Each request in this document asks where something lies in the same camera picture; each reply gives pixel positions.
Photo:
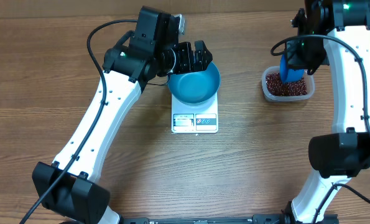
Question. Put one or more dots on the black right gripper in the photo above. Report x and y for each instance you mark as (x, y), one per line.
(294, 61)

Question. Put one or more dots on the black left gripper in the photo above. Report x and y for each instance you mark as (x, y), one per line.
(187, 65)

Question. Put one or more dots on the blue plastic measuring scoop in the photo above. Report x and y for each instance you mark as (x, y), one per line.
(287, 74)

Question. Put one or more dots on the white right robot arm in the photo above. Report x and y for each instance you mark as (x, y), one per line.
(337, 34)

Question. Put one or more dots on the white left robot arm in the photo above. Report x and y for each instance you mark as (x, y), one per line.
(69, 184)

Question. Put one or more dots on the teal blue bowl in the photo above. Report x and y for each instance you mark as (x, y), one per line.
(196, 87)

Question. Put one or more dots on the white digital kitchen scale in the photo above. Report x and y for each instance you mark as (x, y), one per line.
(195, 119)

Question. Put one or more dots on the clear plastic food container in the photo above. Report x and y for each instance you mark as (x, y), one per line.
(282, 99)

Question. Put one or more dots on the red adzuki beans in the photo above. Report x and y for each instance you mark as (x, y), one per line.
(277, 88)

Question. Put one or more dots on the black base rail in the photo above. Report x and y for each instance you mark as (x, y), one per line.
(222, 219)

